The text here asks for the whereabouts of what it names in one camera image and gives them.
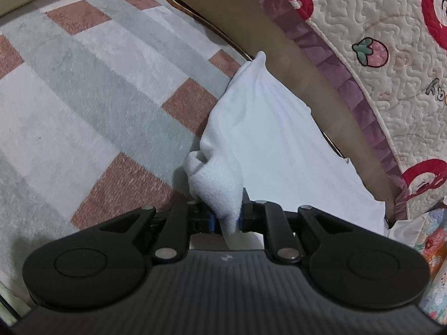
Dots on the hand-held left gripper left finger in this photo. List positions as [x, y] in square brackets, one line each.
[210, 222]

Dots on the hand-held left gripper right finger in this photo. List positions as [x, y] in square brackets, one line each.
[251, 216]

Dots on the white garment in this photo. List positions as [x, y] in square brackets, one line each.
[272, 139]

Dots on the white crumpled cloth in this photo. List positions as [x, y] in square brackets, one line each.
[401, 230]

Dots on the floral printed cloth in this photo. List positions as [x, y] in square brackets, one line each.
[433, 244]

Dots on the quilted bear-print bedspread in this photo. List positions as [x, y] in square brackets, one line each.
[394, 76]

